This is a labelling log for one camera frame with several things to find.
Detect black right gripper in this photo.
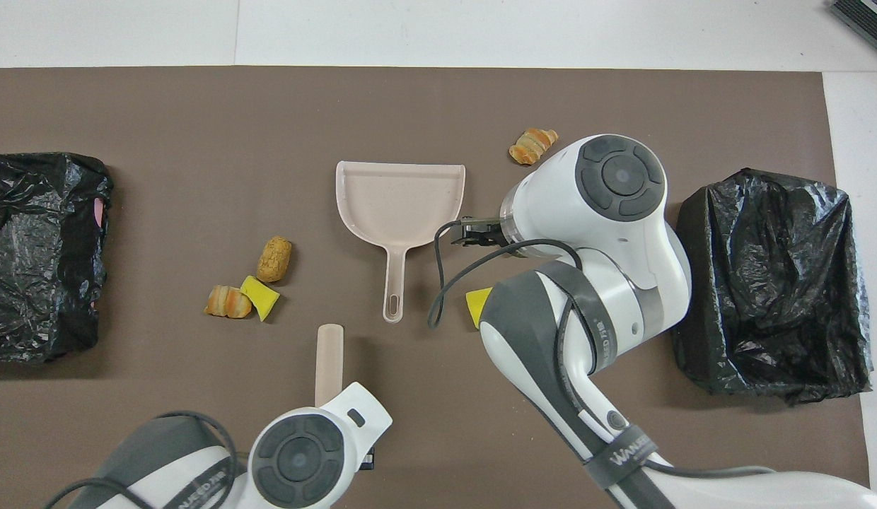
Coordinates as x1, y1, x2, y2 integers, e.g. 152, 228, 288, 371
451, 216, 513, 248

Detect beige plastic dustpan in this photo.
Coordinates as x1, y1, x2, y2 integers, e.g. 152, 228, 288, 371
336, 160, 466, 324

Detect yellow sponge block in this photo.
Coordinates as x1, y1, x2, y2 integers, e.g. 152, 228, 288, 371
465, 287, 493, 330

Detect beige brush black bristles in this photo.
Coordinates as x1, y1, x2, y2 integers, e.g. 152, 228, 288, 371
314, 323, 345, 409

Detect yellow sponge wedge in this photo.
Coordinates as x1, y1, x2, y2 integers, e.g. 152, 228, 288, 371
240, 275, 281, 322

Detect brown bread roll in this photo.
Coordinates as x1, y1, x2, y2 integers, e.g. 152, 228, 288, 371
257, 236, 294, 283

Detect pale striped croissant piece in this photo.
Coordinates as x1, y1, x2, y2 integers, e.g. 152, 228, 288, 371
204, 285, 253, 320

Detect black bag lined open bin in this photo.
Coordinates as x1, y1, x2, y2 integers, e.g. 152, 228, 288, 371
670, 168, 873, 406

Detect orange striped croissant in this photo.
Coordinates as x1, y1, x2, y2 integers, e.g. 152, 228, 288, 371
509, 127, 559, 166

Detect brown table mat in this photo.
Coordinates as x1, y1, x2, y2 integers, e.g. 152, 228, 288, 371
0, 66, 871, 509

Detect black bag covered box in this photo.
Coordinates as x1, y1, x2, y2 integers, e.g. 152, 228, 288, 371
0, 152, 115, 365

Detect dark ribbed panel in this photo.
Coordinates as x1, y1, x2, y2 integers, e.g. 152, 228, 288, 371
831, 0, 877, 57

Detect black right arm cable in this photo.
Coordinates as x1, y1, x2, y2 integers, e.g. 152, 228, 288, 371
428, 219, 775, 481

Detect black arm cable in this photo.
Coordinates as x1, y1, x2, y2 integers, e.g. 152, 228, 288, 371
428, 219, 775, 481
46, 410, 239, 509

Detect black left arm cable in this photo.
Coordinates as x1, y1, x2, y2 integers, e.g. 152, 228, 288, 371
46, 410, 239, 509

